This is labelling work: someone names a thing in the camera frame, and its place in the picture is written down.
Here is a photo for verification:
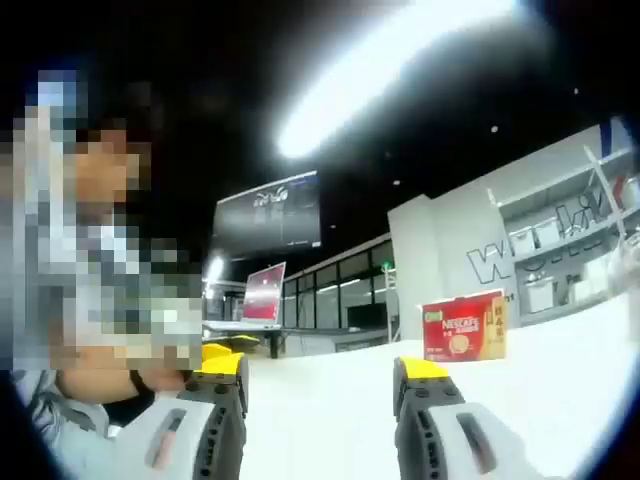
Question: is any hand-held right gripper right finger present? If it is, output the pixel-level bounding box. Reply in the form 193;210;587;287
392;355;539;480

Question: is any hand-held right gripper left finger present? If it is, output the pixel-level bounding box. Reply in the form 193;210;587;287
112;353;250;480

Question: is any red coffee box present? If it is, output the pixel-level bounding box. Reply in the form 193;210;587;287
422;288;509;362

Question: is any person's left hand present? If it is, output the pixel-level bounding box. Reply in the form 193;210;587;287
149;370;187;396

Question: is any white side desk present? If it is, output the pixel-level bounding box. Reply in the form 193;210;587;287
202;322;289;359

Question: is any laptop with red screen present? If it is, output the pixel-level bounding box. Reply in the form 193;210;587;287
202;261;287;331

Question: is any black wristwatch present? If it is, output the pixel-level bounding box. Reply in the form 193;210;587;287
127;369;157;399

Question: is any black flat screen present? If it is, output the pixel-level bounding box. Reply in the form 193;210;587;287
347;304;389;331

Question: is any large dark monitor screen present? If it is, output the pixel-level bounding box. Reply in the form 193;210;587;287
212;169;322;251

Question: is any row of white storage bins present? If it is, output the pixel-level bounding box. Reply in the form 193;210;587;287
504;219;640;314

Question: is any grey metal shelf rack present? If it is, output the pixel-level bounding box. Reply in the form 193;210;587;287
487;144;640;321

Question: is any ceiling light strip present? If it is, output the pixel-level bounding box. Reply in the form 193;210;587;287
274;0;521;159

